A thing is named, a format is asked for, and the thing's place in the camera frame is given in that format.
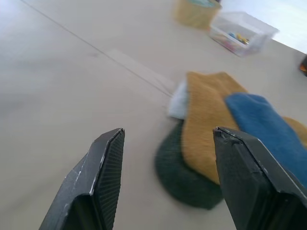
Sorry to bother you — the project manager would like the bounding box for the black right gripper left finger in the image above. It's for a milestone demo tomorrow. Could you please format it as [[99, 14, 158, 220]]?
[[39, 127, 126, 230]]

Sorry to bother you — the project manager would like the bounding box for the mustard yellow sock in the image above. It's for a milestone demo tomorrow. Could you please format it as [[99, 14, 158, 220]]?
[[181, 71, 307, 185]]

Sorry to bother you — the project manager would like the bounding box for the light blue sock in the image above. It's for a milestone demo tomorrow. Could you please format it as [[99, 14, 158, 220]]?
[[167, 81, 189, 120]]

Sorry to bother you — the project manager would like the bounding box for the yellow woven basket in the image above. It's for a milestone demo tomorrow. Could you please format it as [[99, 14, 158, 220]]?
[[173, 0, 223, 31]]

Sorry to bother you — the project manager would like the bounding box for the dark green sock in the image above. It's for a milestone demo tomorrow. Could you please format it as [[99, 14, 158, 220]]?
[[154, 120, 225, 211]]

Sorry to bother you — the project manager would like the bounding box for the clear plastic box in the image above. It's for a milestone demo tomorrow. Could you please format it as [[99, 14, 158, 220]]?
[[208, 11, 280, 58]]

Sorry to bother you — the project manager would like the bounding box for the dark object with orange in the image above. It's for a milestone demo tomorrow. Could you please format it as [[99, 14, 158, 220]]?
[[298, 54, 307, 77]]

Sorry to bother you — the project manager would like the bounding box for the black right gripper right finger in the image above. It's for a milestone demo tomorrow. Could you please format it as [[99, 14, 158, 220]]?
[[213, 126, 307, 230]]

